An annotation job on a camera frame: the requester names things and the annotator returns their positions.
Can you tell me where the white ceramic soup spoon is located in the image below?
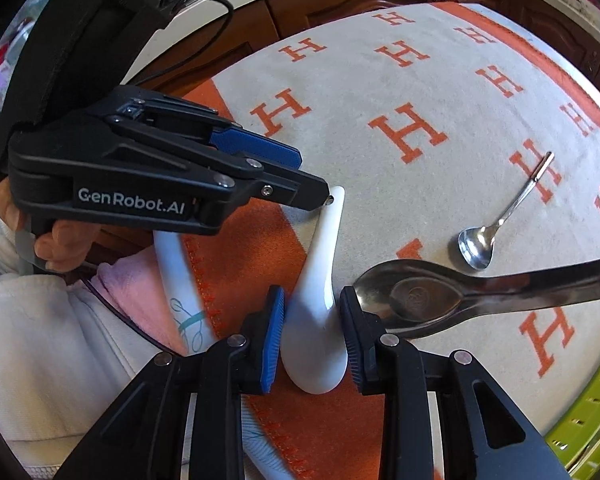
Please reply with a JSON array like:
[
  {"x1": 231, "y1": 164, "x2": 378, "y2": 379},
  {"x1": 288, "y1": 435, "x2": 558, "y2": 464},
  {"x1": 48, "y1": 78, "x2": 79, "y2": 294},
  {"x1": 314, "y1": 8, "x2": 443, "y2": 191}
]
[{"x1": 280, "y1": 186, "x2": 348, "y2": 394}]

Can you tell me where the left hand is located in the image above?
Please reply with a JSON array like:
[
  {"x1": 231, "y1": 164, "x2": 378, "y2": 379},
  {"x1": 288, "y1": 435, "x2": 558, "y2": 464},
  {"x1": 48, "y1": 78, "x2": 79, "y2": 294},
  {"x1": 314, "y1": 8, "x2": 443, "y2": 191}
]
[{"x1": 0, "y1": 179, "x2": 102, "y2": 273}]

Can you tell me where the green plastic utensil tray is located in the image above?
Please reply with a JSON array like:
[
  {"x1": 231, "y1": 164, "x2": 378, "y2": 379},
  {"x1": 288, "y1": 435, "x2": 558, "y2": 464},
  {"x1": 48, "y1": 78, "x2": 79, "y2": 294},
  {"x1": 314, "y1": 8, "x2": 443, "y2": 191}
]
[{"x1": 545, "y1": 367, "x2": 600, "y2": 479}]

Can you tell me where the dark steel ladle spoon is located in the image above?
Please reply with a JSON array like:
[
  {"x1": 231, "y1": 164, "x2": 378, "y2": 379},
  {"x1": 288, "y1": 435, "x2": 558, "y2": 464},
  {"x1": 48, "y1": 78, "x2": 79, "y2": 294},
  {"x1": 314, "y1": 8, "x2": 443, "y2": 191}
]
[{"x1": 353, "y1": 259, "x2": 600, "y2": 339}]

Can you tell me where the orange and beige H blanket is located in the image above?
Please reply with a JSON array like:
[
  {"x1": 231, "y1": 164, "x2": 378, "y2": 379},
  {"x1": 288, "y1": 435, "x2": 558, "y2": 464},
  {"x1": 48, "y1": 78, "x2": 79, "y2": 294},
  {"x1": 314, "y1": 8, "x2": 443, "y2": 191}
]
[{"x1": 183, "y1": 3, "x2": 600, "y2": 479}]

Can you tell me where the small steel teaspoon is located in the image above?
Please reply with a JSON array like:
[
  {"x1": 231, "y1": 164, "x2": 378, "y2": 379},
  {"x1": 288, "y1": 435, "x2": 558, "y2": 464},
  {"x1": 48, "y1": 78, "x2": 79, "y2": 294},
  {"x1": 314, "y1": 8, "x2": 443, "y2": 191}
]
[{"x1": 457, "y1": 152, "x2": 555, "y2": 271}]

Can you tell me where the black cable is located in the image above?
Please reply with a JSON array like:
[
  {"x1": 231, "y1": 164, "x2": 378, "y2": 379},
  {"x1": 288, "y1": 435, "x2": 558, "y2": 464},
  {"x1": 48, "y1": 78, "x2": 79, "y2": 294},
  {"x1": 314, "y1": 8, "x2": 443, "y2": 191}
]
[{"x1": 122, "y1": 0, "x2": 236, "y2": 89}]

